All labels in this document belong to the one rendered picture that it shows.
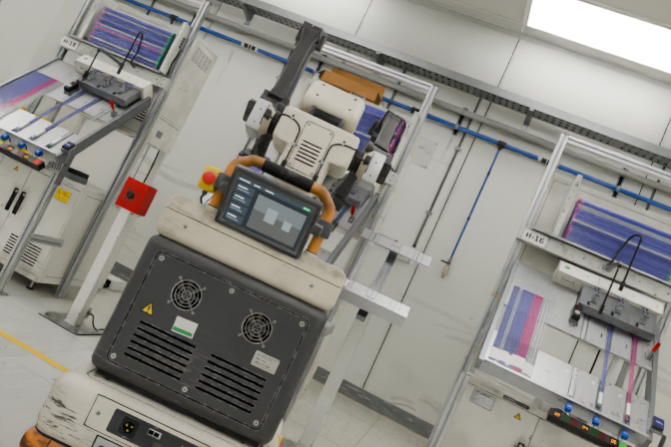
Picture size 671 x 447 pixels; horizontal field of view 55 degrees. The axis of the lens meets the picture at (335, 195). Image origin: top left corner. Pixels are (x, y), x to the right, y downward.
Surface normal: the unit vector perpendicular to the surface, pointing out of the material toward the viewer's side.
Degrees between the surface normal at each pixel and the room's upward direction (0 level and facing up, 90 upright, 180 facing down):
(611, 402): 45
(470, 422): 90
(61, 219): 90
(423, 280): 90
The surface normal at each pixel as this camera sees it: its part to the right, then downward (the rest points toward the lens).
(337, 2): -0.19, -0.19
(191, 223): 0.04, -0.09
